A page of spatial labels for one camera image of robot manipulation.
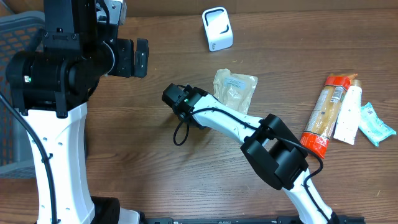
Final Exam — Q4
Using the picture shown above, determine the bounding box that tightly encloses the beige clear pouch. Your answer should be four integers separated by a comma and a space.
213, 68, 258, 114

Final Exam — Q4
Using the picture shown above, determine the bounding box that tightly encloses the orange noodle packet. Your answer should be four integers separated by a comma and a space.
300, 73, 358, 159

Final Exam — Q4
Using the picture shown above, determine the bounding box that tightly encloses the white cream tube gold cap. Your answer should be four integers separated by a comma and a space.
333, 80, 362, 145

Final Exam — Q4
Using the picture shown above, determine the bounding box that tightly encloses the teal tissue packet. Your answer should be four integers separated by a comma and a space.
359, 102, 397, 147

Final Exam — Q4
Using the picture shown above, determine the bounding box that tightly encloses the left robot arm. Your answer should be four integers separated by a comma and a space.
6, 1, 149, 224

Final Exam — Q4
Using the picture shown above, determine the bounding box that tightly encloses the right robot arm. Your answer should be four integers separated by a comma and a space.
162, 84, 340, 223

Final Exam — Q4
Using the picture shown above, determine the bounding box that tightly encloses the white barcode scanner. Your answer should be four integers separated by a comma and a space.
201, 6, 233, 52

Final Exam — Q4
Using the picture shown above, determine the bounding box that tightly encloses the grey plastic shopping basket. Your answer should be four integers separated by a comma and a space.
1, 11, 49, 179

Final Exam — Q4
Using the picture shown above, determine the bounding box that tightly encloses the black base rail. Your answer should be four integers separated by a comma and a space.
144, 216, 366, 224

